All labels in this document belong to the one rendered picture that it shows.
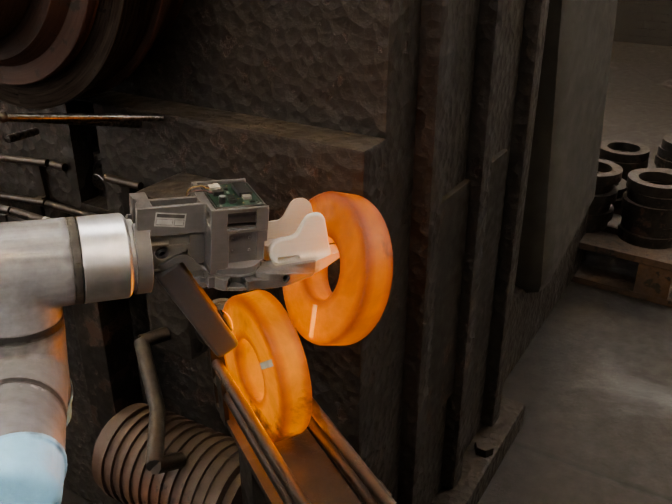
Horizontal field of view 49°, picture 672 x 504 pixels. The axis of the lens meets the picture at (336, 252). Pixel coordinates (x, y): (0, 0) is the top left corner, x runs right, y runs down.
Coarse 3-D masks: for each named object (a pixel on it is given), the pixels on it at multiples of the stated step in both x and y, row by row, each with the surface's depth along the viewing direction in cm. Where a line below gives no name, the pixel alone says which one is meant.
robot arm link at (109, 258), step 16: (80, 224) 61; (96, 224) 61; (112, 224) 62; (128, 224) 63; (80, 240) 66; (96, 240) 60; (112, 240) 61; (128, 240) 61; (96, 256) 60; (112, 256) 60; (128, 256) 61; (96, 272) 60; (112, 272) 61; (128, 272) 61; (96, 288) 61; (112, 288) 61; (128, 288) 62
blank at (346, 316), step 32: (352, 224) 70; (384, 224) 70; (352, 256) 69; (384, 256) 69; (288, 288) 78; (320, 288) 77; (352, 288) 69; (384, 288) 69; (320, 320) 73; (352, 320) 69
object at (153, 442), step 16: (144, 336) 99; (160, 336) 100; (144, 352) 97; (144, 368) 95; (144, 384) 94; (160, 400) 92; (160, 416) 90; (160, 432) 88; (160, 448) 86; (160, 464) 84; (176, 464) 87
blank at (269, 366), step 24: (240, 312) 74; (264, 312) 71; (240, 336) 75; (264, 336) 69; (288, 336) 70; (240, 360) 78; (264, 360) 71; (288, 360) 69; (240, 384) 79; (264, 384) 72; (288, 384) 69; (264, 408) 74; (288, 408) 69; (288, 432) 72
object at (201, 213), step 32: (192, 192) 65; (224, 192) 67; (160, 224) 63; (192, 224) 64; (224, 224) 63; (256, 224) 65; (160, 256) 66; (192, 256) 66; (224, 256) 65; (256, 256) 67; (224, 288) 66
